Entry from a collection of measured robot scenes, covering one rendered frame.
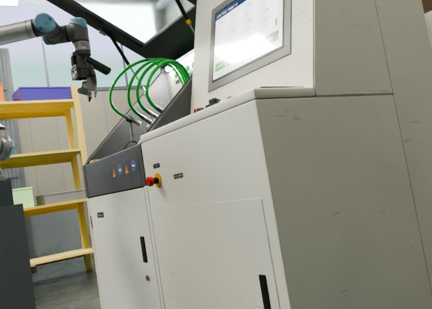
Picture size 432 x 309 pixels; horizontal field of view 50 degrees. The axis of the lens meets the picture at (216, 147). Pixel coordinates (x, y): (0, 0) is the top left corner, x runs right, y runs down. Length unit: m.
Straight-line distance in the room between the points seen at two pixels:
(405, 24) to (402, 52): 0.11
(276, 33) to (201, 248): 0.72
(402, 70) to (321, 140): 0.49
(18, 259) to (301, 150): 1.19
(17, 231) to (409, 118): 1.48
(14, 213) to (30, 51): 6.26
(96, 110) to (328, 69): 6.80
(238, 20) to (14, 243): 1.19
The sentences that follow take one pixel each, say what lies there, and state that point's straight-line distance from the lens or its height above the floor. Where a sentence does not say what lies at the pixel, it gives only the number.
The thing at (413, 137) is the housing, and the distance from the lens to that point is 1.67.
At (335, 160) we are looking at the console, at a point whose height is 0.77.
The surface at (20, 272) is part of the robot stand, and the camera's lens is 1.98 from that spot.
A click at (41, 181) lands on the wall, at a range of 7.71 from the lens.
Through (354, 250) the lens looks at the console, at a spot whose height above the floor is 0.51.
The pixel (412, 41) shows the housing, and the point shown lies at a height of 1.13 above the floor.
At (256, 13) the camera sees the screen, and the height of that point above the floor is 1.31.
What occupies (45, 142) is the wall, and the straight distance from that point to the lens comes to 7.79.
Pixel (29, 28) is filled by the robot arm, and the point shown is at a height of 1.50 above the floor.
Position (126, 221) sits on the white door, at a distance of 1.99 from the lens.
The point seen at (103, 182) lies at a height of 0.84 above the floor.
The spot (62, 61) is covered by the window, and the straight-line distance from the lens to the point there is 8.11.
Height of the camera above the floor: 0.75
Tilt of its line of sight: 5 degrees up
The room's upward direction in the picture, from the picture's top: 9 degrees counter-clockwise
